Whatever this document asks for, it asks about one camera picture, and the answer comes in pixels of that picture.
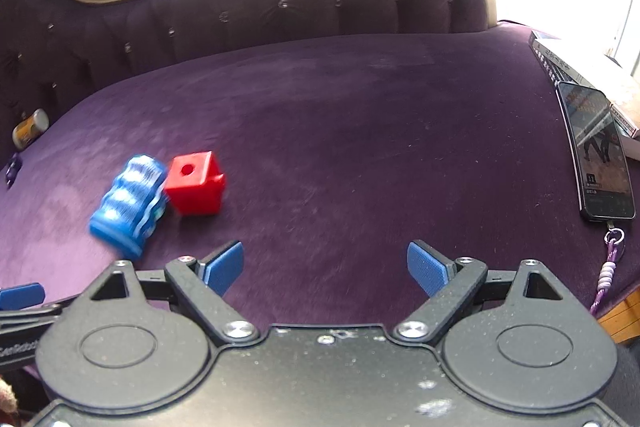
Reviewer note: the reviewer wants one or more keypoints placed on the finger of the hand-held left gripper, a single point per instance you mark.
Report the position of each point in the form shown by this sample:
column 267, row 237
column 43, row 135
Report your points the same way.
column 20, row 296

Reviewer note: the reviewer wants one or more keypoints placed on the black smartphone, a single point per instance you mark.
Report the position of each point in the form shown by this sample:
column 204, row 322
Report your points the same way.
column 597, row 147

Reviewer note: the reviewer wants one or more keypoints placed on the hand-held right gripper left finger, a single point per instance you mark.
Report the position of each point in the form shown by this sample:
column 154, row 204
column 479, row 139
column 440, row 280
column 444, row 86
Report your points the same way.
column 225, row 268

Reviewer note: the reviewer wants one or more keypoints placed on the blue ribbed plastic container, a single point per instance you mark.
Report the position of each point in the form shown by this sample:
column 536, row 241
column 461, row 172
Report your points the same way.
column 127, row 207

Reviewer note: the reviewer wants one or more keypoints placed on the red cube block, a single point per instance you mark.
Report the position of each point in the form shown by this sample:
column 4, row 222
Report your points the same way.
column 192, row 189

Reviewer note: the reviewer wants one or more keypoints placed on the white and black cardboard box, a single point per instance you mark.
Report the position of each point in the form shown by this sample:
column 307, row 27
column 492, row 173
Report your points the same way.
column 565, row 57

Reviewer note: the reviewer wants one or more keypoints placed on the small yellow can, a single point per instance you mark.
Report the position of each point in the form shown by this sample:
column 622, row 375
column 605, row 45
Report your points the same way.
column 30, row 129

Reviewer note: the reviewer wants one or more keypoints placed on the purple tufted velvet sofa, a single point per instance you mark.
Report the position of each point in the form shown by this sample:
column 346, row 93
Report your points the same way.
column 350, row 107

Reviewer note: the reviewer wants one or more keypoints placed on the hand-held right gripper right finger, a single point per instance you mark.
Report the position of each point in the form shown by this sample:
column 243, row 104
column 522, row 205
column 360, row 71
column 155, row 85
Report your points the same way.
column 426, row 268

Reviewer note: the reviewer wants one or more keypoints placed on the small purple trinket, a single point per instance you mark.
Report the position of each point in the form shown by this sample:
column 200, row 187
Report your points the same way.
column 13, row 169

